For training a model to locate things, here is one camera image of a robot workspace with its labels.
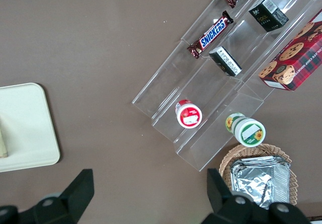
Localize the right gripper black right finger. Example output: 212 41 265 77
203 168 313 224

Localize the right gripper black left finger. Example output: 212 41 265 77
0 168 95 224

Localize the light wicker basket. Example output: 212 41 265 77
218 143 298 207

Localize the beige plastic tray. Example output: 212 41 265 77
0 82 61 173

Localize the stack of foil trays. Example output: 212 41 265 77
229 155 291 210

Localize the green lid yogurt cup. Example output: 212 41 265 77
224 112 267 148

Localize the red lid yogurt cup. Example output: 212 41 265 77
174 99 203 129

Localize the clear acrylic stepped shelf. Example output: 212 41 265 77
131 0 322 173

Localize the small black carton box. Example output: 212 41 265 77
248 0 290 33
208 46 243 78

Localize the red tartan cookie box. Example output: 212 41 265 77
258 15 322 92

